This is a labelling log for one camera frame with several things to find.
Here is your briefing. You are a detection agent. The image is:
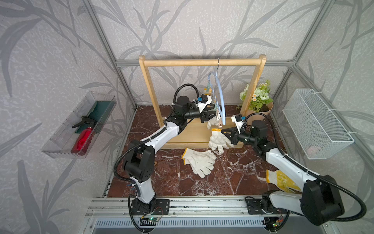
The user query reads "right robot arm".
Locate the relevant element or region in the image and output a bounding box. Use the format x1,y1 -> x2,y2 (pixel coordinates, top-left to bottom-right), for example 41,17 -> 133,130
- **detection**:
221,114 -> 367,226

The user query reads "potted white flower plant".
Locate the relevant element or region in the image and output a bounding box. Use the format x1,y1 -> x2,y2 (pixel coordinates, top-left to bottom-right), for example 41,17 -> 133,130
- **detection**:
239,80 -> 273,125

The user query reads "white wire mesh basket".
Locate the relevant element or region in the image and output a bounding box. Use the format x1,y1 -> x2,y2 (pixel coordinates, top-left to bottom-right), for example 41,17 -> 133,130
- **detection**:
282,89 -> 355,160

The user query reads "aluminium front rail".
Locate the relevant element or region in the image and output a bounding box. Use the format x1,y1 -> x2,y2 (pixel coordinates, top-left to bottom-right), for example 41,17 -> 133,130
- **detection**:
78,195 -> 340,234

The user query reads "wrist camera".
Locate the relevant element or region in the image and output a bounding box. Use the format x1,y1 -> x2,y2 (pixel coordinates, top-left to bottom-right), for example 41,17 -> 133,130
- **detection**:
195,94 -> 212,113
231,114 -> 246,133

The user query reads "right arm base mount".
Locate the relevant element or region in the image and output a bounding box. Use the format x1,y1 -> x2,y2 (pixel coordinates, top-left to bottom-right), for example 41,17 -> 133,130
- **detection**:
244,196 -> 287,215

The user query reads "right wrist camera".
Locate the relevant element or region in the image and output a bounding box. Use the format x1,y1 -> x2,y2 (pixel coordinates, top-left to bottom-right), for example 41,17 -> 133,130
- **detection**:
231,114 -> 246,133

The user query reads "blue wavy clip hanger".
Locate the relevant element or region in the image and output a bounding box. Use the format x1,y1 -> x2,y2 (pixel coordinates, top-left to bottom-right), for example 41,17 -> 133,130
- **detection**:
207,58 -> 226,128

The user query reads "clear plastic wall tray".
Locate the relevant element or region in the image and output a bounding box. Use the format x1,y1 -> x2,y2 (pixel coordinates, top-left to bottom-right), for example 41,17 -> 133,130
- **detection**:
41,91 -> 117,159

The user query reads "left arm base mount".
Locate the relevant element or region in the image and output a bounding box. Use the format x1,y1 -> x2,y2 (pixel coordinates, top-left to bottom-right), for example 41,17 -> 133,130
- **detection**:
130,199 -> 170,215

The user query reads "yellow rubber-coated glove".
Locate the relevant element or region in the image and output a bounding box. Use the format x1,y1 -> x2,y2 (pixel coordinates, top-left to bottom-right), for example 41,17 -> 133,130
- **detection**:
266,170 -> 302,194

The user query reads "red spray bottle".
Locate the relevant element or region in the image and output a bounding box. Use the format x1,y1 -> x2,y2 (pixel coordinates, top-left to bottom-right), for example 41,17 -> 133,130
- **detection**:
71,116 -> 97,156

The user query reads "wooden clothes rack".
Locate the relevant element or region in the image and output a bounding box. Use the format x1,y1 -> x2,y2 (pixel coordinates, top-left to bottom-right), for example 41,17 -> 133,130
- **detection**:
138,55 -> 267,149

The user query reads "white glove with yellow cuff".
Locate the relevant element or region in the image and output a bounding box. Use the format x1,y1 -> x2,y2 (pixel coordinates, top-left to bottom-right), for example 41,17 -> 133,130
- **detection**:
182,148 -> 217,178

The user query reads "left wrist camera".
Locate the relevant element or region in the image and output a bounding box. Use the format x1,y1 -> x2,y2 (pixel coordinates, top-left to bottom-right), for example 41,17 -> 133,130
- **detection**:
195,94 -> 212,113

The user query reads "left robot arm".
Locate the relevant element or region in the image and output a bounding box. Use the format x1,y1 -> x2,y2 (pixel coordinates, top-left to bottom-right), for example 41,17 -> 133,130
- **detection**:
113,83 -> 216,205

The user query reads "green cloth in tray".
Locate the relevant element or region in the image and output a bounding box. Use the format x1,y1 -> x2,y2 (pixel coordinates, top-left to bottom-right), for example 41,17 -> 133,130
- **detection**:
75,101 -> 111,134

